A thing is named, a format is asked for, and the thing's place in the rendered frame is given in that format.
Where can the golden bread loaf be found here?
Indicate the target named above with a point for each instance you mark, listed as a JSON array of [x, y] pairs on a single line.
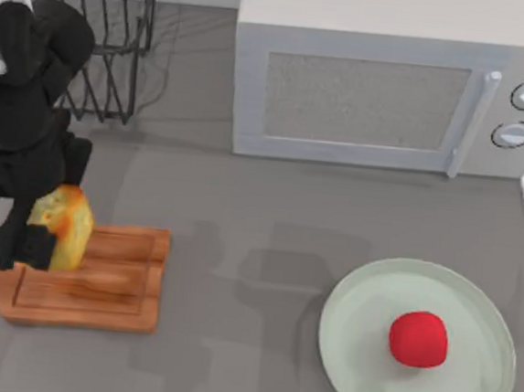
[[73, 230]]

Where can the wooden cutting board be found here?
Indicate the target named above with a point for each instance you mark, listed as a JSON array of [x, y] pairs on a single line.
[[112, 284]]

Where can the pale green round plate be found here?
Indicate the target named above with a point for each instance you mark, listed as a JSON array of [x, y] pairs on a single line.
[[367, 352]]

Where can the microwave door with grey window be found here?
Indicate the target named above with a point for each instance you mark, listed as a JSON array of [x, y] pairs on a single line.
[[366, 102]]

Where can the pale microwave oven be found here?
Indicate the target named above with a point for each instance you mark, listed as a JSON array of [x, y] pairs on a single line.
[[352, 6]]

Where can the red apple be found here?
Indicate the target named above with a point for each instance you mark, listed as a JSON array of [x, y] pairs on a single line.
[[418, 339]]

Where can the small grey microwave knob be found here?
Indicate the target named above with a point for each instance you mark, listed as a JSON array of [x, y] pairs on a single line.
[[512, 134]]

